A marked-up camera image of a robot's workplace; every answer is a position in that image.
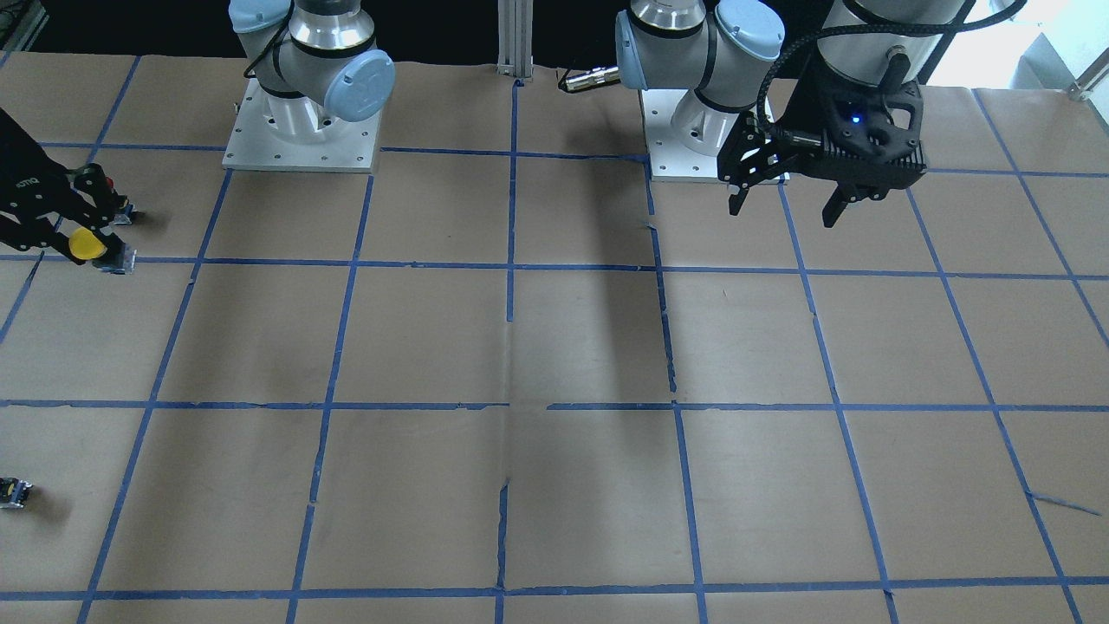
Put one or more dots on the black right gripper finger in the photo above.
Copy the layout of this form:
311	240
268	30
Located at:
89	180
79	246

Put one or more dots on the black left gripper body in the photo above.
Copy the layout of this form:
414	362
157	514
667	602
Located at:
813	111

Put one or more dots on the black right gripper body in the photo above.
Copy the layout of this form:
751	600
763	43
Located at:
24	192

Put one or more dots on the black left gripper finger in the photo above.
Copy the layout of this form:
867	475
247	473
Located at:
737	197
844	195

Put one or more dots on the yellow push button switch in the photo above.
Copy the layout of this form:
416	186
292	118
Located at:
109	255

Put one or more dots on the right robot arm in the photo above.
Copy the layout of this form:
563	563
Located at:
316	85

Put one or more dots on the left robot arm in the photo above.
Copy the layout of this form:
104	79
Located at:
739	56

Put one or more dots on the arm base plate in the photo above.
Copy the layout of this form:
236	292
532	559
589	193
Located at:
278	134
683	135

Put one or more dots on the small black yellow switch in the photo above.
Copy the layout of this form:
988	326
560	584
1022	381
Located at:
15	492

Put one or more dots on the aluminium frame post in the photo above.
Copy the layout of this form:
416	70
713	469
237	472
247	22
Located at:
515	20

